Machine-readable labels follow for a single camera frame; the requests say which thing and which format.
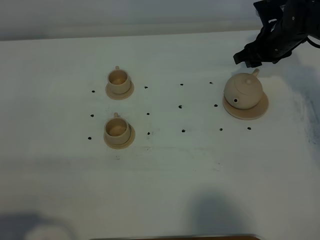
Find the beige teacup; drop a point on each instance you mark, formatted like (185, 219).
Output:
(117, 131)
(118, 81)

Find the far beige teacup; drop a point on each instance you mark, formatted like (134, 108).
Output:
(118, 81)

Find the near beige teacup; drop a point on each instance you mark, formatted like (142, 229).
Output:
(117, 131)

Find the beige cup saucer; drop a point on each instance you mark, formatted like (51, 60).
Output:
(124, 145)
(118, 96)

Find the beige teapot saucer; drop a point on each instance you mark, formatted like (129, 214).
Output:
(248, 114)

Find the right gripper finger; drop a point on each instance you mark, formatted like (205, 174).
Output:
(253, 63)
(247, 55)

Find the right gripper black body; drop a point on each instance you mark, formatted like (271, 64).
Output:
(286, 24)

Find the beige teapot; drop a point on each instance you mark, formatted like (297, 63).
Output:
(243, 90)

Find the far beige cup saucer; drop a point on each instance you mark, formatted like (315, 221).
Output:
(118, 96)

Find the near beige cup saucer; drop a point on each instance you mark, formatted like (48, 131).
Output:
(124, 145)

